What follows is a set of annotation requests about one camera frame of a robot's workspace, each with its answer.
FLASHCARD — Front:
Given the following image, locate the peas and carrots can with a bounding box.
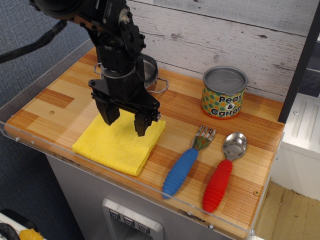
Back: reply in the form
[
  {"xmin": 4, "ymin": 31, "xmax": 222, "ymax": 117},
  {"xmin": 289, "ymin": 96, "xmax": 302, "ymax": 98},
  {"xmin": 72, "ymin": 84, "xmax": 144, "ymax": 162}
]
[{"xmin": 200, "ymin": 66, "xmax": 248, "ymax": 120}]

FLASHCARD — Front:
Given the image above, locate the black braided cable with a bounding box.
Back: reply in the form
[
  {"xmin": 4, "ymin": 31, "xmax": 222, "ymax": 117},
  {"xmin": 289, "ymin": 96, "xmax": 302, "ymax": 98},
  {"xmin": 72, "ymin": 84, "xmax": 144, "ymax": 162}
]
[{"xmin": 0, "ymin": 19, "xmax": 68, "ymax": 64}]

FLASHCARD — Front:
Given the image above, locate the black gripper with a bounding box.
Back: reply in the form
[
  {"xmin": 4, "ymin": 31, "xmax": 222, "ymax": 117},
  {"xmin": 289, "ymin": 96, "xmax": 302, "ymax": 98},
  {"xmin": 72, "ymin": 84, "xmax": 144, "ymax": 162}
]
[{"xmin": 88, "ymin": 67, "xmax": 161, "ymax": 137}]

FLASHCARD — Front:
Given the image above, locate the yellow towel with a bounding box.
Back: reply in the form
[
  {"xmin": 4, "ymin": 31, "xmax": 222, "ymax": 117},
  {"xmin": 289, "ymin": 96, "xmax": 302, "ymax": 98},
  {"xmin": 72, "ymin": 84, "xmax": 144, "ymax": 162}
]
[{"xmin": 72, "ymin": 110, "xmax": 166, "ymax": 176}]

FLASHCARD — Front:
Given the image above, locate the white plastic box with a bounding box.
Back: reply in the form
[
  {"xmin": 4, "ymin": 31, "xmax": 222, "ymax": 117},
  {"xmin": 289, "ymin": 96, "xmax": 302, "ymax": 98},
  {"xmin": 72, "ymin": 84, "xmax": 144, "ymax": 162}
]
[{"xmin": 270, "ymin": 93, "xmax": 320, "ymax": 200}]

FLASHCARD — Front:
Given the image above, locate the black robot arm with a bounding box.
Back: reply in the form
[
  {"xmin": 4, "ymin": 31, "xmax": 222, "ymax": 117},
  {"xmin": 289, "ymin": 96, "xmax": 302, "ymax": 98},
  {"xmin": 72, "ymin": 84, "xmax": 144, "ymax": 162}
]
[{"xmin": 30, "ymin": 0, "xmax": 160, "ymax": 137}]

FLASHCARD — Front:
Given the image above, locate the red handled spoon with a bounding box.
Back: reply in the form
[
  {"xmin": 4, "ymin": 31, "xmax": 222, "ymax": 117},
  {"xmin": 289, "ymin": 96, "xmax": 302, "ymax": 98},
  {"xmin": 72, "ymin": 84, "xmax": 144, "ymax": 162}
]
[{"xmin": 202, "ymin": 132, "xmax": 247, "ymax": 213}]

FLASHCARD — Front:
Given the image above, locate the clear acrylic guard rail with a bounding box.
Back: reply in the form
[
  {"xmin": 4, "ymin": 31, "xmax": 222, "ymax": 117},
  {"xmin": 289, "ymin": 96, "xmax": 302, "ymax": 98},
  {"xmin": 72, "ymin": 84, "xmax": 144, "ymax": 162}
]
[{"xmin": 0, "ymin": 34, "xmax": 286, "ymax": 240}]

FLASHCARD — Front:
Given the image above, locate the grey toy cabinet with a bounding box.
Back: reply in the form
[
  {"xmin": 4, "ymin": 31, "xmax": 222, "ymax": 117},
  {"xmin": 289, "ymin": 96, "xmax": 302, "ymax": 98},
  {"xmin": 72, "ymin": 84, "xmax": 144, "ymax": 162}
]
[{"xmin": 47, "ymin": 155, "xmax": 249, "ymax": 240}]

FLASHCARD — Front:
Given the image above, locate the stainless steel pot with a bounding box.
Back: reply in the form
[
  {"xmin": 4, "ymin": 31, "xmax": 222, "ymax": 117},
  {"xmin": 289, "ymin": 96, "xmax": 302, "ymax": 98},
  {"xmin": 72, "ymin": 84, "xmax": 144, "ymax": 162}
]
[{"xmin": 93, "ymin": 53, "xmax": 169, "ymax": 94}]

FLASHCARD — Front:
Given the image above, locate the blue handled fork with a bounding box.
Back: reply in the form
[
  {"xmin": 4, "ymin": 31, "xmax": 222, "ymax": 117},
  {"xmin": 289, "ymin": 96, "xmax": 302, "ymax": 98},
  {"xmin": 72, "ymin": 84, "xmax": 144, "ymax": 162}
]
[{"xmin": 162, "ymin": 125, "xmax": 216, "ymax": 200}]

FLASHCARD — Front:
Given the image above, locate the black right post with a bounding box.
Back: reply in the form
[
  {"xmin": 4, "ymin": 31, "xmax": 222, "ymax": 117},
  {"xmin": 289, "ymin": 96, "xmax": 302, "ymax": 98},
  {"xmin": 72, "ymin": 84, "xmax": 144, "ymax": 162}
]
[{"xmin": 278, "ymin": 3, "xmax": 320, "ymax": 124}]

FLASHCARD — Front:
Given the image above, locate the orange object bottom left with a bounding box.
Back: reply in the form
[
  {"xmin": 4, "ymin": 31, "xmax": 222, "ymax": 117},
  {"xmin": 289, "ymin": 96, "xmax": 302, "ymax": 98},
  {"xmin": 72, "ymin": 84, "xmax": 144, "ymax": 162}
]
[{"xmin": 18, "ymin": 229, "xmax": 45, "ymax": 240}]

